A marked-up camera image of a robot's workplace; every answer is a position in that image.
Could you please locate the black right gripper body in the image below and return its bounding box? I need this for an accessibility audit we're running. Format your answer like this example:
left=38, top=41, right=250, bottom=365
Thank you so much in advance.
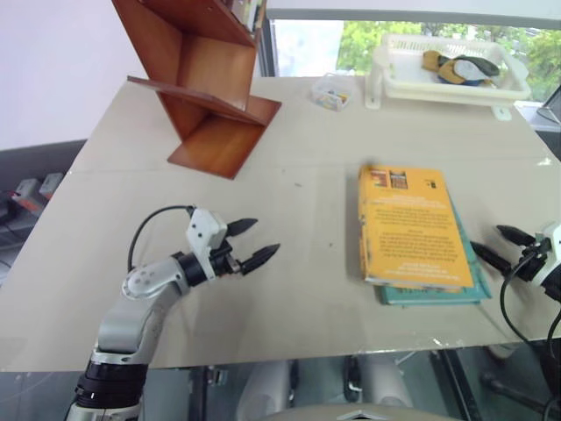
left=509, top=238, right=550, bottom=282

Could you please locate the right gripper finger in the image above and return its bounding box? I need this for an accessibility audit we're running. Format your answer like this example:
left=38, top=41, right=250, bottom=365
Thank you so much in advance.
left=495, top=224, right=537, bottom=247
left=470, top=240, right=515, bottom=275

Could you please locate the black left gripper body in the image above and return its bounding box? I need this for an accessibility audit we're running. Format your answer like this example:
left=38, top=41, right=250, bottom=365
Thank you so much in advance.
left=209, top=238, right=245, bottom=279

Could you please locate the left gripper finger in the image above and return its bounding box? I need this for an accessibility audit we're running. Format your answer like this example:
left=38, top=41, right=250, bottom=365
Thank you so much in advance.
left=226, top=217, right=259, bottom=239
left=241, top=243, right=282, bottom=276

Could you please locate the teal book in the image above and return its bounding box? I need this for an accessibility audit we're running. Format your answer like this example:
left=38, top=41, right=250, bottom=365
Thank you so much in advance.
left=375, top=196, right=494, bottom=307

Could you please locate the yellow book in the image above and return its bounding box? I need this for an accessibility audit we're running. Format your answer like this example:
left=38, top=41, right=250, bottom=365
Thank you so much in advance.
left=356, top=163, right=476, bottom=289

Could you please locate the brown wooden bookshelf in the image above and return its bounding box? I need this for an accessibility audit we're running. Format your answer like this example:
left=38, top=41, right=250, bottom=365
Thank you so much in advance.
left=110, top=0, right=283, bottom=182

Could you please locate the black chair base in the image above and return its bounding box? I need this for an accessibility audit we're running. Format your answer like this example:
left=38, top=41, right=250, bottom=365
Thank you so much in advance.
left=479, top=371, right=550, bottom=410

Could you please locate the dark laptop stand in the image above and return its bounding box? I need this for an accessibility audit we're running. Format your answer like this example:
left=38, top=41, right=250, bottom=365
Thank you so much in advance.
left=533, top=86, right=561, bottom=129

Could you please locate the silver rounded robot leg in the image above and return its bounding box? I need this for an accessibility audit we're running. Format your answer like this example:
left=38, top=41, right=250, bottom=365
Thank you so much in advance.
left=235, top=359, right=300, bottom=421
left=349, top=353, right=414, bottom=410

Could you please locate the black table leg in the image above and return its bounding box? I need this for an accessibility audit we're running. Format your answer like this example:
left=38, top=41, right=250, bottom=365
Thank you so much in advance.
left=432, top=345, right=484, bottom=421

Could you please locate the small clear plastic box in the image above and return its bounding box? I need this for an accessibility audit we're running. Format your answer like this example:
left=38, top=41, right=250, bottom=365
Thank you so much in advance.
left=310, top=72, right=356, bottom=113

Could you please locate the yellow grey cloth bundle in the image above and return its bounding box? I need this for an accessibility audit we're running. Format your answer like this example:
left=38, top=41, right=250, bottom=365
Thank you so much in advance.
left=421, top=49, right=501, bottom=87

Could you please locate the grey orange battery pack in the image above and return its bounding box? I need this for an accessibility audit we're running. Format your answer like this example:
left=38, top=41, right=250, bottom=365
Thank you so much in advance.
left=10, top=177, right=41, bottom=212
left=39, top=171, right=65, bottom=199

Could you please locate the white plastic basket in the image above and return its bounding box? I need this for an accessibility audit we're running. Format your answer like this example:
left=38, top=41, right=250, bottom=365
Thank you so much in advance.
left=365, top=33, right=533, bottom=121

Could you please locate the row of shelved books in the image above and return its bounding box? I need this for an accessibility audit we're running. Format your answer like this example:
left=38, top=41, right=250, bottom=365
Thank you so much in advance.
left=227, top=0, right=268, bottom=33

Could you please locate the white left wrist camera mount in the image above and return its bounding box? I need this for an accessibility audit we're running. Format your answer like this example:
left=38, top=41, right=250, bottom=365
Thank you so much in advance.
left=185, top=208, right=230, bottom=265

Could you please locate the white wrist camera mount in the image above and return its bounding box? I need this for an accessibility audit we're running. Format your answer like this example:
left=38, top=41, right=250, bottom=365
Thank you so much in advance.
left=529, top=220, right=561, bottom=289
left=185, top=208, right=230, bottom=265

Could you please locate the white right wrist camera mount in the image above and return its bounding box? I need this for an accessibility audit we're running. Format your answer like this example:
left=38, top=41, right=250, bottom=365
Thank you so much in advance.
left=529, top=220, right=561, bottom=289

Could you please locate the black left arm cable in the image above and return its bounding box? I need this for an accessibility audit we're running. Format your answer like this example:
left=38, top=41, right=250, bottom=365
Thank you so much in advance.
left=127, top=204, right=196, bottom=271

